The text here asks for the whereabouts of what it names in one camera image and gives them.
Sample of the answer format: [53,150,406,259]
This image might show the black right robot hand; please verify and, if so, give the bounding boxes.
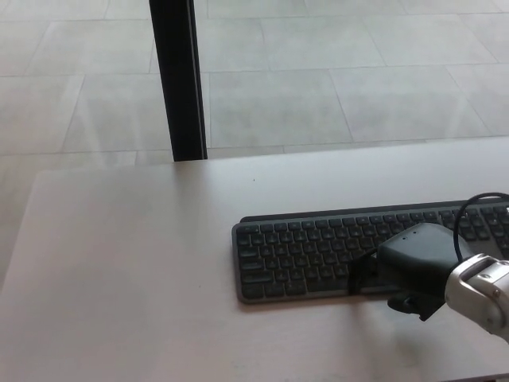
[347,222,469,322]

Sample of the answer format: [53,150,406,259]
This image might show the black wireless keyboard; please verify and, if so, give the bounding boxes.
[231,199,509,306]

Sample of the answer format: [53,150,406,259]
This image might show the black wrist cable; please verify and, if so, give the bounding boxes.
[453,192,509,264]

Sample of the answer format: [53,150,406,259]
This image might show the black metal window post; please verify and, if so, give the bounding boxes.
[149,0,208,162]

